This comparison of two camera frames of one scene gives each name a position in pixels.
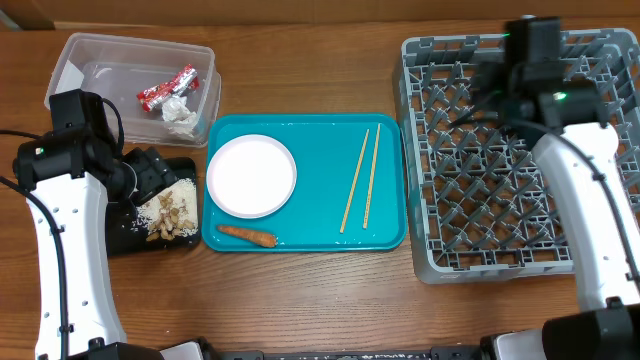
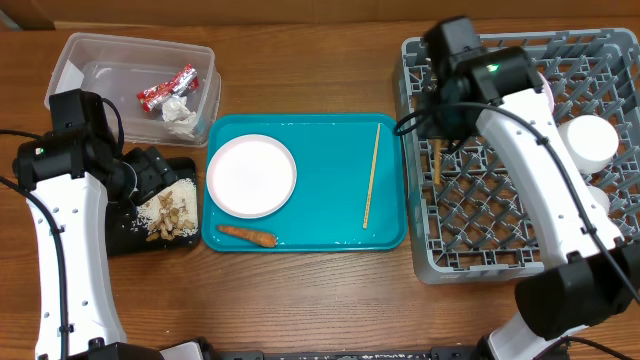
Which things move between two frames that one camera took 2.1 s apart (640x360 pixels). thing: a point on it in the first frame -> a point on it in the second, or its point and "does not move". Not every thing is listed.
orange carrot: (263, 239) does not move
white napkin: (177, 116) does not move
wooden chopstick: (357, 169) -> (437, 162)
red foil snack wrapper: (186, 80) does not move
